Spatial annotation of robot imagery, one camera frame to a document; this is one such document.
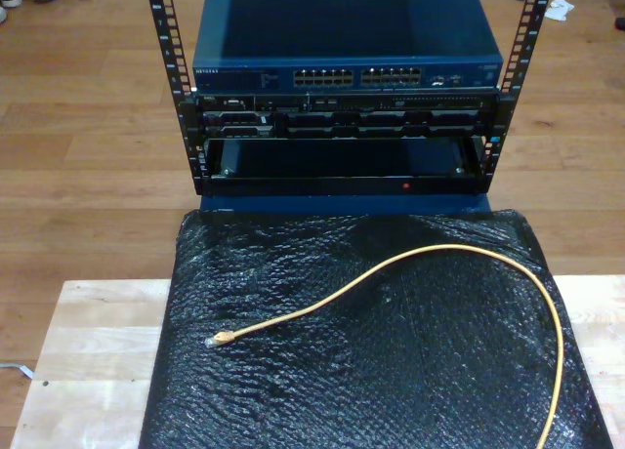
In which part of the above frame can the crumpled white paper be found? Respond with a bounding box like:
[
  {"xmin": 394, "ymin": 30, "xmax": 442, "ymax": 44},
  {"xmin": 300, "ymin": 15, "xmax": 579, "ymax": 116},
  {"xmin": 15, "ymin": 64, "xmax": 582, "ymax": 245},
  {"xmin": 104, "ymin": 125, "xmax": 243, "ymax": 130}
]
[{"xmin": 544, "ymin": 0, "xmax": 576, "ymax": 22}]

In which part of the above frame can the black perforated rack post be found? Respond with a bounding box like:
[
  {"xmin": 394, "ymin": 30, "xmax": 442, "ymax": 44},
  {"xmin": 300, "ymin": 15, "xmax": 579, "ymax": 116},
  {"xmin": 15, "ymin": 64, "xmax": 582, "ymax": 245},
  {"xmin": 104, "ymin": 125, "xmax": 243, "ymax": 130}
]
[
  {"xmin": 144, "ymin": 0, "xmax": 206, "ymax": 196},
  {"xmin": 480, "ymin": 0, "xmax": 556, "ymax": 194}
]

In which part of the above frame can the black rack shelf tray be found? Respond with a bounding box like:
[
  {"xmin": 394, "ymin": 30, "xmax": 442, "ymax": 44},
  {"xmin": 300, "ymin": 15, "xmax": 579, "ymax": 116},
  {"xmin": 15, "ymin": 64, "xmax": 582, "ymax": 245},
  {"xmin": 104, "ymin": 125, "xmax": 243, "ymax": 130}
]
[{"xmin": 194, "ymin": 136, "xmax": 492, "ymax": 197}]

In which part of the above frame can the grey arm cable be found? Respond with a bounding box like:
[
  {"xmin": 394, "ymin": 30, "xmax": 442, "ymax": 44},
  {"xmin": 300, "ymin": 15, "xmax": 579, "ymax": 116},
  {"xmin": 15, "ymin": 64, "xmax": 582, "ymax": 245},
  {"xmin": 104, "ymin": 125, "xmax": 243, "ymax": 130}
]
[{"xmin": 0, "ymin": 362, "xmax": 36, "ymax": 378}]

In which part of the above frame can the yellow network cable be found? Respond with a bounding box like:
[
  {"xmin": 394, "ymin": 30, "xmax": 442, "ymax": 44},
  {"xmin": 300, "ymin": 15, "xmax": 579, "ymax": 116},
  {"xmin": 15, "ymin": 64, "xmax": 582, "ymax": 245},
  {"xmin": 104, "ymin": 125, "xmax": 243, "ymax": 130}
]
[{"xmin": 203, "ymin": 243, "xmax": 566, "ymax": 449}]

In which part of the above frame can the blue network switch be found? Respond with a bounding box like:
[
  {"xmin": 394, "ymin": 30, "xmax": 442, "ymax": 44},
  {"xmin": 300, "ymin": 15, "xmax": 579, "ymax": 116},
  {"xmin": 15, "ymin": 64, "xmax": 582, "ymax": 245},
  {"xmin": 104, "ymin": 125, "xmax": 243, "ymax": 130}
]
[{"xmin": 191, "ymin": 0, "xmax": 504, "ymax": 95}]

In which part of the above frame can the black rack server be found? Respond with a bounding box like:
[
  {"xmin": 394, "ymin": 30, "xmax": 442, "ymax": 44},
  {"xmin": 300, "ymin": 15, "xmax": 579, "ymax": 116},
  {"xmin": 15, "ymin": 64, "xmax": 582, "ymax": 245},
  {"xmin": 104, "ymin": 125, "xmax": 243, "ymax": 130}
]
[{"xmin": 178, "ymin": 92, "xmax": 512, "ymax": 141}]

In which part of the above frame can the blue rack base plate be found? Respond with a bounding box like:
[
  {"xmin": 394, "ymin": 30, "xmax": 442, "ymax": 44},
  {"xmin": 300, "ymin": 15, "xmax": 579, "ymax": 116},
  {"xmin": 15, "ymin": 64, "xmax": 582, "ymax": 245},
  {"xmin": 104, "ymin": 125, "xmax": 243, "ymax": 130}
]
[{"xmin": 199, "ymin": 192, "xmax": 494, "ymax": 221}]

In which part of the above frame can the black bubble wrap mat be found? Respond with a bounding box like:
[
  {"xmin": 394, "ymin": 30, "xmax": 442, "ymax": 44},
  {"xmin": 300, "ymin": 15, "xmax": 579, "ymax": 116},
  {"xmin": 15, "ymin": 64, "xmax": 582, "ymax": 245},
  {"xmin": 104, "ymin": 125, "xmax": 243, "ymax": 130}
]
[{"xmin": 138, "ymin": 208, "xmax": 614, "ymax": 449}]

